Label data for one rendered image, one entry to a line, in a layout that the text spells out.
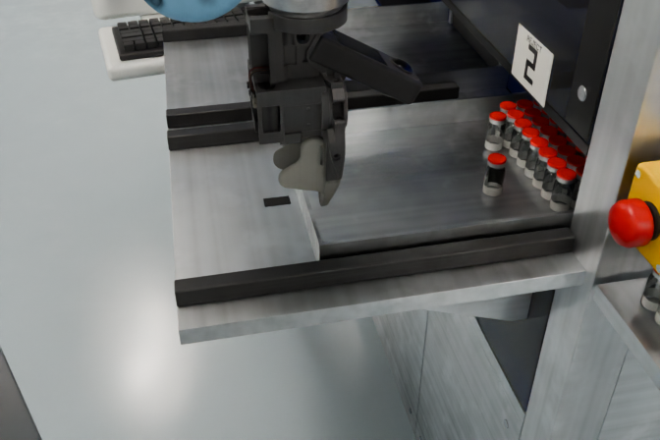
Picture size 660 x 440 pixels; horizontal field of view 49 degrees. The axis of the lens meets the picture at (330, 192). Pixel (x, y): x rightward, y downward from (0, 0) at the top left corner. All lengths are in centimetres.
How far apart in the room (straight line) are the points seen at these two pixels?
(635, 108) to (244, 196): 42
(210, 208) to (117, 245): 143
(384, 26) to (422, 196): 50
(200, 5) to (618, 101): 39
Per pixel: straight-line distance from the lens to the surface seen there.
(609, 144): 71
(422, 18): 129
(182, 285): 70
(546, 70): 80
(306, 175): 70
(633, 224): 63
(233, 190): 85
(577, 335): 82
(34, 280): 220
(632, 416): 97
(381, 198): 83
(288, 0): 61
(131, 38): 140
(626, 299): 76
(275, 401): 176
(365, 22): 126
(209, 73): 112
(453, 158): 91
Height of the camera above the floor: 136
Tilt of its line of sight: 35 degrees down
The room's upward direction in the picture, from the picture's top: straight up
